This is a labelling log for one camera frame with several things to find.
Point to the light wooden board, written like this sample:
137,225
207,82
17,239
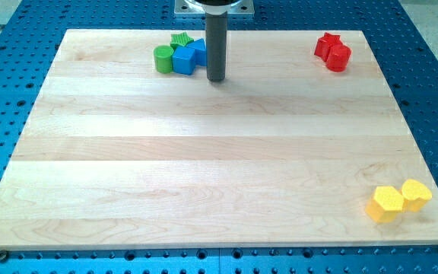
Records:
282,153

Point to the silver robot mounting plate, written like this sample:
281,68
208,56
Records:
198,9

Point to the red star block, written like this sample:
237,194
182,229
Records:
325,43

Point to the blue cube block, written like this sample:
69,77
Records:
184,60

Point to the left board clamp bolt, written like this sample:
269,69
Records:
4,256

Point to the blue angular block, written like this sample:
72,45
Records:
200,49

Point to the yellow heart block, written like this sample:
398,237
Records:
416,195

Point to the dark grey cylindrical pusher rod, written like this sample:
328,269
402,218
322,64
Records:
216,46

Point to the green star block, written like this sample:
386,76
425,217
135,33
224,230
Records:
180,39

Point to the green cylinder block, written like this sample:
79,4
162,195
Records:
163,58

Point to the yellow hexagon block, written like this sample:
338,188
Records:
385,204

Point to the red rounded block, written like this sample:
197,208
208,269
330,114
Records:
338,58

